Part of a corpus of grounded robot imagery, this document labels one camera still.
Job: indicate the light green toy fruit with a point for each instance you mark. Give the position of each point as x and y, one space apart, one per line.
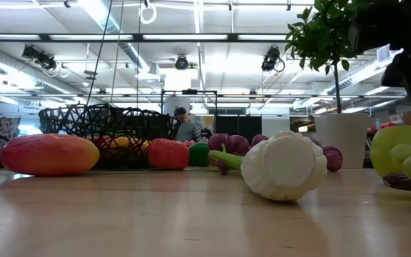
398 137

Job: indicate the purple toy grape bunch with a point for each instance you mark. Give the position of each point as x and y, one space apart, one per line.
237 143

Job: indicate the green toy bell pepper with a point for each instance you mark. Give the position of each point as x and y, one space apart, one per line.
199 155

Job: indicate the orange toy bell pepper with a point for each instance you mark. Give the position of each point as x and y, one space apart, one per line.
190 143
168 154

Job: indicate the yellow toy fruit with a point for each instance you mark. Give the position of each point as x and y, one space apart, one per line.
127 142

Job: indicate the red yellow toy mango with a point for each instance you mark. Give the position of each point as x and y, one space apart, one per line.
48 155

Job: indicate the green potted tree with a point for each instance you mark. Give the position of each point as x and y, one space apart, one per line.
319 35

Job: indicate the white cup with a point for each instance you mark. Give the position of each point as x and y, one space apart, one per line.
341 139

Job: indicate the black ceiling spotlight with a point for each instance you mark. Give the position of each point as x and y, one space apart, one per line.
181 63
41 59
270 59

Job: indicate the black partition panel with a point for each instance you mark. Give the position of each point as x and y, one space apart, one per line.
237 125

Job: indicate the person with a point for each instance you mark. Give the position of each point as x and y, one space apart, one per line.
187 132

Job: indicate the grey round mat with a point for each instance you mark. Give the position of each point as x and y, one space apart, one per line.
137 170

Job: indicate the patterned fabric panel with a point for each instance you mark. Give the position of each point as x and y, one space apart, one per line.
4 130

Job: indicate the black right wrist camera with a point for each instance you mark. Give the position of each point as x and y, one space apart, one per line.
392 76

